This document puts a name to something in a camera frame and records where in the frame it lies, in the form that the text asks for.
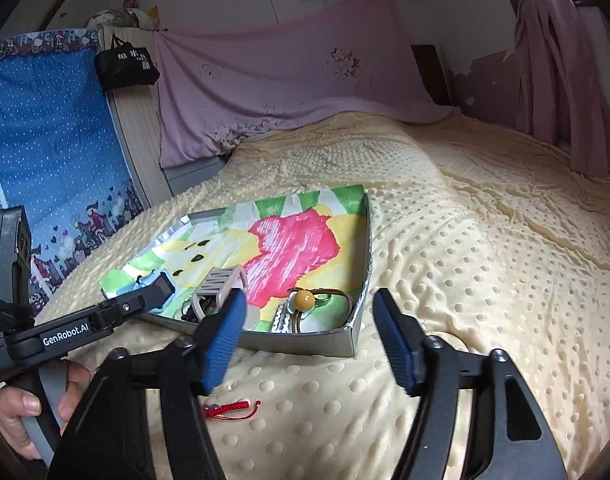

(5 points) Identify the yellow dotted blanket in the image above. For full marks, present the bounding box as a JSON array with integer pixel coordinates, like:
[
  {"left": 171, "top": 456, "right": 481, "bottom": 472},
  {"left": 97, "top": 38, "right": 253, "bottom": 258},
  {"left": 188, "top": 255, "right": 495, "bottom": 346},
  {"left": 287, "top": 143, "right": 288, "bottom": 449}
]
[{"left": 35, "top": 110, "right": 610, "bottom": 480}]

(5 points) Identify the pink hanging sheet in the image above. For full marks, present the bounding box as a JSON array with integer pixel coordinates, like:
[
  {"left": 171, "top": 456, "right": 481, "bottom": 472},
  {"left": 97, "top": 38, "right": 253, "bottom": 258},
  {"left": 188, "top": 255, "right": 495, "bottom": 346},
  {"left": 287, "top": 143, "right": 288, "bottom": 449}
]
[{"left": 155, "top": 0, "right": 462, "bottom": 169}]

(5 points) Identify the blue printed fabric wardrobe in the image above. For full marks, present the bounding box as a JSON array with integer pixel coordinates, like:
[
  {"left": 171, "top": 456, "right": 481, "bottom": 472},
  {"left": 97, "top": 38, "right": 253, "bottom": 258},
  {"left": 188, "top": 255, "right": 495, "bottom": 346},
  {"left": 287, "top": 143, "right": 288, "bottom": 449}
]
[{"left": 0, "top": 30, "right": 147, "bottom": 323}]

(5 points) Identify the bundle of stuffed bags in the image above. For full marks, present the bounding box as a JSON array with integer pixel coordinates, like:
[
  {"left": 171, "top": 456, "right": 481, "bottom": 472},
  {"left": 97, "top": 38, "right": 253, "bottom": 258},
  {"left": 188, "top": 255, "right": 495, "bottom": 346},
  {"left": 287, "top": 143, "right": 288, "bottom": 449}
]
[{"left": 88, "top": 6, "right": 159, "bottom": 32}]

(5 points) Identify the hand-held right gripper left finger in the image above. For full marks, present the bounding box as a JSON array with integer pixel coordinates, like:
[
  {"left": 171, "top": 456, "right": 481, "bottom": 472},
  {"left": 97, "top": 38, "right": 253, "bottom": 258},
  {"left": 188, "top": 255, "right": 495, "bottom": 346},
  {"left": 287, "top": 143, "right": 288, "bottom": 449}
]
[{"left": 48, "top": 290, "right": 249, "bottom": 480}]

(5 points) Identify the colourful painted metal tray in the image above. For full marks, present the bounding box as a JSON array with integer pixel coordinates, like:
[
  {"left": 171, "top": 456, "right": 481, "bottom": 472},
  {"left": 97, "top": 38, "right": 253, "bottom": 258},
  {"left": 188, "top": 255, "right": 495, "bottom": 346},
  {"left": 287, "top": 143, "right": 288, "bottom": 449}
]
[{"left": 99, "top": 184, "right": 374, "bottom": 359}]

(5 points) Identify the grey bed headboard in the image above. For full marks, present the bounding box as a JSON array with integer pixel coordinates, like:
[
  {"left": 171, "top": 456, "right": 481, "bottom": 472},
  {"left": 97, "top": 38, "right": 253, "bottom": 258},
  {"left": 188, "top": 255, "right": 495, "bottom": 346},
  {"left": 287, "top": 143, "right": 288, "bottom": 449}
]
[{"left": 162, "top": 156, "right": 232, "bottom": 197}]

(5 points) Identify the silver chain bracelet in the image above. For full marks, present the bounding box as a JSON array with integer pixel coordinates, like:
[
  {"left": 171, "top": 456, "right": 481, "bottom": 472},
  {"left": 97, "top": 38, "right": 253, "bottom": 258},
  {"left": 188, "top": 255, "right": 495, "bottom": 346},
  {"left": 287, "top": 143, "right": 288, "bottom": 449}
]
[{"left": 270, "top": 304, "right": 294, "bottom": 334}]

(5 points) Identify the black ring bracelet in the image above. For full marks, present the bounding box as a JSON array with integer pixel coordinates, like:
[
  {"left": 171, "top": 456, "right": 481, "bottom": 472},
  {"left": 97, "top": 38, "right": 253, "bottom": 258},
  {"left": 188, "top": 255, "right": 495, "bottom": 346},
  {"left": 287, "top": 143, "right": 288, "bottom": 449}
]
[{"left": 181, "top": 299, "right": 207, "bottom": 322}]

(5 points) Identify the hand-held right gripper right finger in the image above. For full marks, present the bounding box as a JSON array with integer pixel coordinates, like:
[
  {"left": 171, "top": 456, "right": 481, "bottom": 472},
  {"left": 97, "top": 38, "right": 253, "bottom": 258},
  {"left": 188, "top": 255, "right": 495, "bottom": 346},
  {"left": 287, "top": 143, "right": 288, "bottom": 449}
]
[{"left": 372, "top": 287, "right": 570, "bottom": 480}]

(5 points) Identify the grey plastic hair clip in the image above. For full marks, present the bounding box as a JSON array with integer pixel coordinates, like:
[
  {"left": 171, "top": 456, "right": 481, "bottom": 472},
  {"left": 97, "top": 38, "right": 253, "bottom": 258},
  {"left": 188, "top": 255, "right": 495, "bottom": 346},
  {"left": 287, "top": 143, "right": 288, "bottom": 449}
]
[{"left": 191, "top": 265, "right": 249, "bottom": 319}]

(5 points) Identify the brown wooden board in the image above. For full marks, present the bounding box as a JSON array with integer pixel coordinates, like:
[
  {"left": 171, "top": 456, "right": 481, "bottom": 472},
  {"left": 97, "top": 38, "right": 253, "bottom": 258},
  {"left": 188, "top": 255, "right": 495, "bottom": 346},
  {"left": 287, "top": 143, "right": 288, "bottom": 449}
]
[{"left": 412, "top": 45, "right": 452, "bottom": 107}]

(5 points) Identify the person's left hand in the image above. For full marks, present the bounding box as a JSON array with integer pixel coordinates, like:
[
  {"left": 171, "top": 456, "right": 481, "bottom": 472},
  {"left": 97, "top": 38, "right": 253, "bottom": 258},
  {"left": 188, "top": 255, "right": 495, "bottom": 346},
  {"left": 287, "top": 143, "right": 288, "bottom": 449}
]
[{"left": 0, "top": 360, "right": 94, "bottom": 461}]

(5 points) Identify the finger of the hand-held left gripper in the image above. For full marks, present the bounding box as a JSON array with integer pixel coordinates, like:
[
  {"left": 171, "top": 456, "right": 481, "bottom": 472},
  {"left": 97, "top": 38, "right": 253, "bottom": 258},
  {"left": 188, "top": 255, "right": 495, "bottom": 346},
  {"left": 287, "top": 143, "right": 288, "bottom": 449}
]
[
  {"left": 106, "top": 270, "right": 177, "bottom": 329},
  {"left": 118, "top": 271, "right": 159, "bottom": 294}
]

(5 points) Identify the brown cord yellow bead necklace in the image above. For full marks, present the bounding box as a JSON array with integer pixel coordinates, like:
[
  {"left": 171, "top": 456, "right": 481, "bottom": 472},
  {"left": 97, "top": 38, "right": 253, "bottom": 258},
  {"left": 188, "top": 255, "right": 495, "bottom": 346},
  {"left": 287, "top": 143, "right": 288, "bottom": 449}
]
[{"left": 286, "top": 286, "right": 357, "bottom": 334}]

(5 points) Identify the beige wooden cabinet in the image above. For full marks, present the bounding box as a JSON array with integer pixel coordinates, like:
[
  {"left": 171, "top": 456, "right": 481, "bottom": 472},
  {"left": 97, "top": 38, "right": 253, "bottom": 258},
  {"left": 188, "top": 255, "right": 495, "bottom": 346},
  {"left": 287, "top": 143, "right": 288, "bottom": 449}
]
[{"left": 102, "top": 27, "right": 177, "bottom": 198}]

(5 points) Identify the red string bracelet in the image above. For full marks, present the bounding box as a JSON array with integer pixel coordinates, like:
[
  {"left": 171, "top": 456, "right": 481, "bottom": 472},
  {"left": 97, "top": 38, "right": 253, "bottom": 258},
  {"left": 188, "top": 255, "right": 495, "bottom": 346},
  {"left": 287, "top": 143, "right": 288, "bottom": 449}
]
[{"left": 200, "top": 399, "right": 262, "bottom": 424}]

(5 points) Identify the pink curtain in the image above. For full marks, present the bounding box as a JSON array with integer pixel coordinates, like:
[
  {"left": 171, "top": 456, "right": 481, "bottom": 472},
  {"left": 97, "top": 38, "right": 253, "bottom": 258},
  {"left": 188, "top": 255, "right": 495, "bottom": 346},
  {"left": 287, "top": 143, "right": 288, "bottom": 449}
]
[{"left": 505, "top": 0, "right": 610, "bottom": 177}]

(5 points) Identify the black tote bag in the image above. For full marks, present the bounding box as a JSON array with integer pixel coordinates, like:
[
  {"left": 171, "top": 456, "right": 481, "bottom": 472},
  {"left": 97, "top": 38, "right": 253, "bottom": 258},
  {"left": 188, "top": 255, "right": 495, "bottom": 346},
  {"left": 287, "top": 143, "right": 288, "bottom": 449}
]
[{"left": 94, "top": 34, "right": 161, "bottom": 92}]

